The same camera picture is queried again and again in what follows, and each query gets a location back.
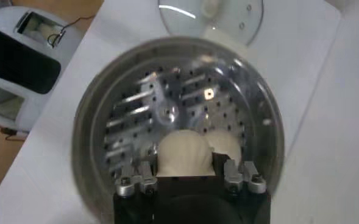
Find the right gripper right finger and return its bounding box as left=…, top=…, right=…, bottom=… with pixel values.
left=211, top=152, right=268, bottom=196

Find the stainless steel steamer basket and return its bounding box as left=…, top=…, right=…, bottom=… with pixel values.
left=71, top=36, right=286, bottom=224

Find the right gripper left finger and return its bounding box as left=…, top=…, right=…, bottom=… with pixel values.
left=115, top=153, right=159, bottom=198

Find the glass lid with cream handle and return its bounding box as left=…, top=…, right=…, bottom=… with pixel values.
left=157, top=0, right=265, bottom=46

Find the white steamed baozi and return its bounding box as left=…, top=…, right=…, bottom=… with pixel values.
left=206, top=130, right=243, bottom=164
left=156, top=130, right=216, bottom=178

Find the white robot torso black panel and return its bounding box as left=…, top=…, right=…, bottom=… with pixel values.
left=0, top=5, right=83, bottom=135

